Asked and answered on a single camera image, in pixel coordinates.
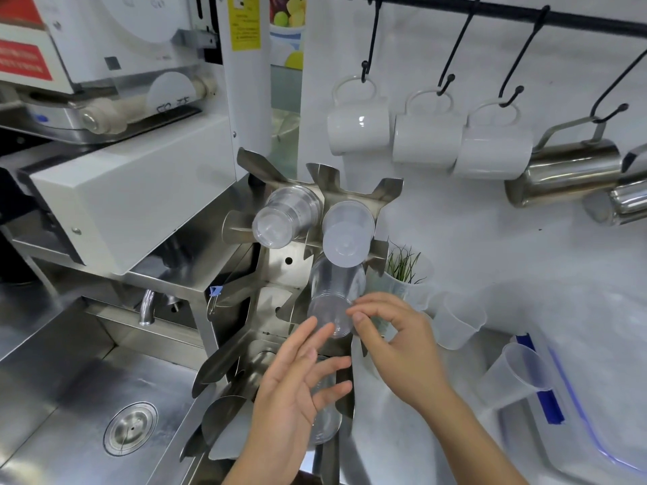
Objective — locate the person's right hand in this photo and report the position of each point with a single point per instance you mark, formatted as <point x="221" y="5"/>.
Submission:
<point x="404" y="353"/>

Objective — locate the person's left hand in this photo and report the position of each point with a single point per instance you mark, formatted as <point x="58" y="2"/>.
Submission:
<point x="288" y="414"/>

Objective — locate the stack of clear plastic cups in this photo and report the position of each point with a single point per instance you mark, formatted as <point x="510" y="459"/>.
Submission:
<point x="328" y="429"/>
<point x="341" y="272"/>
<point x="278" y="222"/>

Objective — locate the wide clear plastic cup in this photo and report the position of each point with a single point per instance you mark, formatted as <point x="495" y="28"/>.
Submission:
<point x="328" y="310"/>

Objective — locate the tall frosted plastic cup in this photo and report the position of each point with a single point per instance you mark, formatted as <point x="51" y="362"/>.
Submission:
<point x="515" y="373"/>

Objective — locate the stainless steel cup rack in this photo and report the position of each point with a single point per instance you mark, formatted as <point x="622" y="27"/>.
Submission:
<point x="283" y="267"/>

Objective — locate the small translucent measuring cup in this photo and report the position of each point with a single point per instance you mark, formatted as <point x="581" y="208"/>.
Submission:
<point x="457" y="323"/>

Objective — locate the white sealing machine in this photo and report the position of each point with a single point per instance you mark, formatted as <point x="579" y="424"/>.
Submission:
<point x="126" y="186"/>

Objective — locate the translucent measuring jug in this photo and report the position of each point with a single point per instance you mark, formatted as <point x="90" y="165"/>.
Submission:
<point x="415" y="293"/>

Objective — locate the green grass sprigs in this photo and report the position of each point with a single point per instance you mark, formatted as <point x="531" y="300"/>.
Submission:
<point x="402" y="267"/>

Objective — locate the clear container with blue clips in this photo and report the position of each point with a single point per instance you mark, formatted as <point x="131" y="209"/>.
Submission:
<point x="541" y="393"/>

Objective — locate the blue binder clip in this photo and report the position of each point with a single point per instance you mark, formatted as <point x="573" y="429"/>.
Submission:
<point x="216" y="290"/>

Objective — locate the round sink drain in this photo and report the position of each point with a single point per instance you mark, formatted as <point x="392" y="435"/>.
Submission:
<point x="130" y="428"/>

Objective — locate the chrome spray nozzle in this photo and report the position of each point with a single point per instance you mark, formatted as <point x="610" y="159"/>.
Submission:
<point x="174" y="304"/>

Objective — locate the chrome faucet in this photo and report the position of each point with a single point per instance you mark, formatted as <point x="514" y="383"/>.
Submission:
<point x="146" y="308"/>

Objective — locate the stainless steel machine stand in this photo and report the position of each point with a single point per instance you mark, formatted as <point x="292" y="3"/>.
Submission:
<point x="167" y="282"/>

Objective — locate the white ceramic mug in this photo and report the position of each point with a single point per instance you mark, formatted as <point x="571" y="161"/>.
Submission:
<point x="427" y="141"/>
<point x="359" y="131"/>
<point x="493" y="151"/>

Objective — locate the stainless steel sink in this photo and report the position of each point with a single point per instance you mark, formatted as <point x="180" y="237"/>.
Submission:
<point x="76" y="388"/>

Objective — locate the stainless steel pitcher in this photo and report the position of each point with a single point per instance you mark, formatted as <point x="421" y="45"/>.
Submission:
<point x="627" y="196"/>
<point x="571" y="171"/>

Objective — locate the black metal hook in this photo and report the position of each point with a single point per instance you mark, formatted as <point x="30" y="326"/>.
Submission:
<point x="374" y="35"/>
<point x="619" y="80"/>
<point x="525" y="50"/>
<point x="457" y="45"/>

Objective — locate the colourful fruit poster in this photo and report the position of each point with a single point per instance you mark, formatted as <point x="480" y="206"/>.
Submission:
<point x="288" y="25"/>

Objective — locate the black hanging rail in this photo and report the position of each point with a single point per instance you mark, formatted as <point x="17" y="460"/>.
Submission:
<point x="505" y="12"/>

